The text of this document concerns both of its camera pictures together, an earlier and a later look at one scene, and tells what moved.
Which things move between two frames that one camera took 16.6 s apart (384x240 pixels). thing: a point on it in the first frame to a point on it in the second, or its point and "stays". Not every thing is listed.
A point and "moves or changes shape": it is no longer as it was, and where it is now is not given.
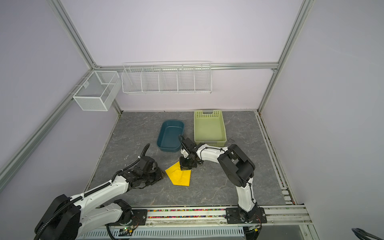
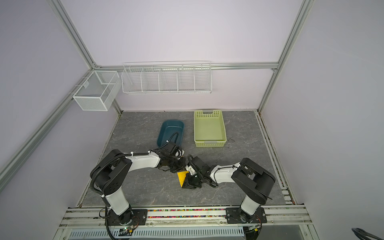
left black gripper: [159, 176] to [182, 165]
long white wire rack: [167, 77] stays
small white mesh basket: [99, 90] stays
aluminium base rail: [283, 222] stays
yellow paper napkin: [177, 176] moves or changes shape
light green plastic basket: [209, 128] stays
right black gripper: [183, 165] to [188, 182]
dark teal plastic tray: [168, 137] stays
